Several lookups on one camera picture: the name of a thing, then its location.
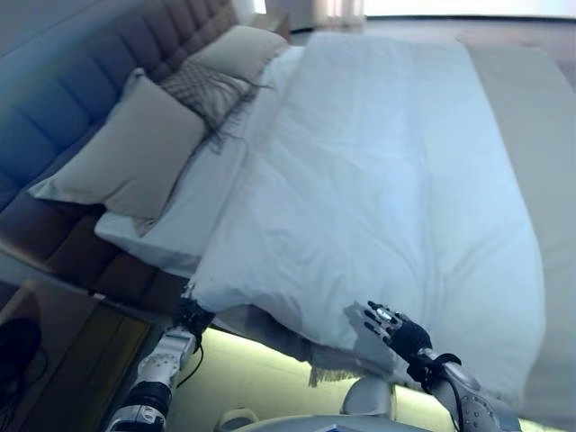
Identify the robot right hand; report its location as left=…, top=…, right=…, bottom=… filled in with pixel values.
left=364, top=300, right=434, bottom=362

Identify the silver robot torso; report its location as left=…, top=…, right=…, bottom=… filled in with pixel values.
left=241, top=410, right=452, bottom=432

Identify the silver robot left leg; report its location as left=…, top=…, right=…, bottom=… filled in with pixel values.
left=217, top=406, right=261, bottom=432

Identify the large beige pillow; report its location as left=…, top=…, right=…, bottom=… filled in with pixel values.
left=26, top=67, right=209, bottom=239
left=187, top=23, right=290, bottom=86

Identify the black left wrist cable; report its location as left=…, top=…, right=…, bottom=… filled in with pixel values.
left=172, top=331, right=207, bottom=389

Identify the white duvet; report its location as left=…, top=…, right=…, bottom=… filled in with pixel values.
left=187, top=30, right=549, bottom=407

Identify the brown tufted headboard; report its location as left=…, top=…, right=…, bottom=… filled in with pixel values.
left=0, top=0, right=240, bottom=213

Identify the silver robot right leg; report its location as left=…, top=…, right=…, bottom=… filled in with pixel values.
left=343, top=374, right=398, bottom=419

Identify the macrame fringed cushion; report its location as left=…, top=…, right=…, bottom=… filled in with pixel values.
left=158, top=57, right=272, bottom=158

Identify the silver robot leg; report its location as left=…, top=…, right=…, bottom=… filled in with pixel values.
left=343, top=374, right=398, bottom=419
left=217, top=406, right=261, bottom=432

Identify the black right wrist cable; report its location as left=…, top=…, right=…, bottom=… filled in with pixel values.
left=406, top=354, right=465, bottom=432

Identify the wooden nightstand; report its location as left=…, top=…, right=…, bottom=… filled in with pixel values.
left=0, top=277, right=153, bottom=432

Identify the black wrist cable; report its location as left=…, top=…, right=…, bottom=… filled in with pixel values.
left=406, top=354, right=465, bottom=432
left=172, top=331, right=207, bottom=389

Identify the sheer window curtain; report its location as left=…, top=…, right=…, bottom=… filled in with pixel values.
left=309, top=0, right=366, bottom=20

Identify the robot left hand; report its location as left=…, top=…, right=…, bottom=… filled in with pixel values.
left=176, top=283, right=216, bottom=338

